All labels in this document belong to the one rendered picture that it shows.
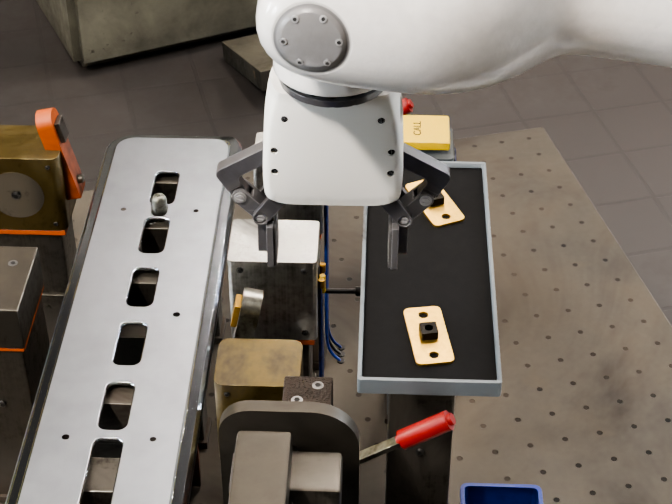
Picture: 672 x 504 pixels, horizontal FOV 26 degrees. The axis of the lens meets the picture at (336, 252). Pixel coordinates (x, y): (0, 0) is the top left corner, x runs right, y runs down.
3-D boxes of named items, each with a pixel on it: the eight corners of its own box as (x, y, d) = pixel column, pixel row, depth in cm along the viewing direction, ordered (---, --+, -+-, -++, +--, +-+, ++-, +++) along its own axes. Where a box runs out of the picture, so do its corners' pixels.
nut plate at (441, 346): (402, 310, 148) (402, 301, 147) (439, 307, 148) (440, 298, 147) (416, 366, 141) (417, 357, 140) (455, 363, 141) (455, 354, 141)
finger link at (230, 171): (320, 127, 104) (324, 190, 108) (213, 131, 105) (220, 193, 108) (319, 136, 104) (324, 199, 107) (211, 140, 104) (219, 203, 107)
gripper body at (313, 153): (406, 34, 103) (401, 164, 110) (263, 32, 103) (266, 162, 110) (409, 91, 97) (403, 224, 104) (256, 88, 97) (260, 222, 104)
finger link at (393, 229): (433, 175, 108) (429, 246, 112) (390, 174, 108) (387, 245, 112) (434, 200, 106) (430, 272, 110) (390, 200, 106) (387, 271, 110)
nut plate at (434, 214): (403, 186, 164) (403, 178, 164) (433, 179, 166) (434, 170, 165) (434, 228, 158) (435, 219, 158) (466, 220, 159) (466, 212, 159)
